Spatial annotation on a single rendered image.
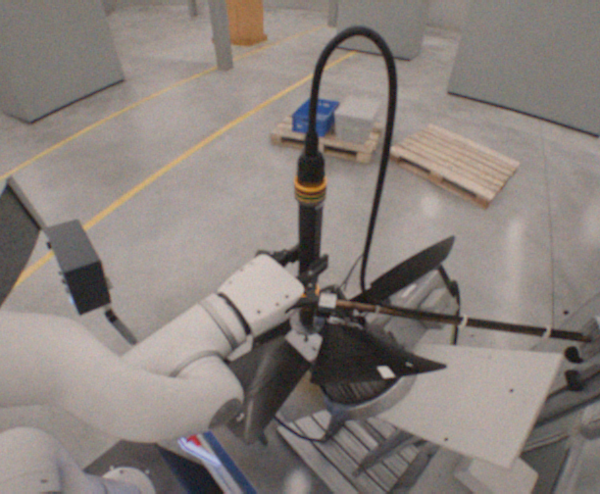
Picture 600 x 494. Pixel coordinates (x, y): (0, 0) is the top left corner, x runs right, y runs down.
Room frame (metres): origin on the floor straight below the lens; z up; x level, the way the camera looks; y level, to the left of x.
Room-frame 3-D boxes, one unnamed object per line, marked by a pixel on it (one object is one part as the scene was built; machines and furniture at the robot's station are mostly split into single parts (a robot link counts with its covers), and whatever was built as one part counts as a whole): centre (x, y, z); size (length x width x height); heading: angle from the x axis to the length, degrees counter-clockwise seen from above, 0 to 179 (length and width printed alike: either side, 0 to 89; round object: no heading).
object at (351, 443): (0.29, -0.25, 0.04); 0.62 x 0.45 x 0.08; 43
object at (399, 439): (0.19, -0.34, 0.58); 0.09 x 0.05 x 1.15; 133
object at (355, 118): (3.43, -0.66, 0.31); 0.60 x 0.42 x 0.33; 157
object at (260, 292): (0.26, 0.06, 1.49); 0.11 x 0.10 x 0.07; 133
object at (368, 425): (0.27, -0.26, 0.56); 0.19 x 0.04 x 0.04; 43
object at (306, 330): (0.34, -0.02, 1.33); 0.09 x 0.07 x 0.10; 78
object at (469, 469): (0.05, -0.55, 0.92); 0.17 x 0.16 x 0.11; 43
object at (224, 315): (0.22, 0.11, 1.49); 0.09 x 0.03 x 0.08; 43
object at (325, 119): (3.63, -0.20, 0.25); 0.60 x 0.41 x 0.22; 158
